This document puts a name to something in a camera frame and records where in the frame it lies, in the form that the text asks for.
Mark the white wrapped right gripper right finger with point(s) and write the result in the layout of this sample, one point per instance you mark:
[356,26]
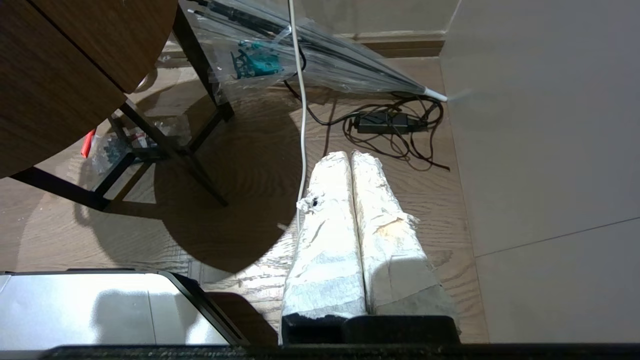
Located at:
[395,240]

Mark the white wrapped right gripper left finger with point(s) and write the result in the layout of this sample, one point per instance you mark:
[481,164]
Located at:
[327,235]

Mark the transparent umbrella white tip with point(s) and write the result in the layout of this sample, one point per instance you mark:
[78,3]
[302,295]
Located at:
[325,60]

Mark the clear plastic bag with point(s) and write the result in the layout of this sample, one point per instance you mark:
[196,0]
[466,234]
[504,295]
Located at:
[145,140]

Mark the small red object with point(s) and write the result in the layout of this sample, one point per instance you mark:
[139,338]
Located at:
[88,142]

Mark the round wooden side table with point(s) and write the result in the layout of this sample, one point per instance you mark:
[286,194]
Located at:
[60,60]

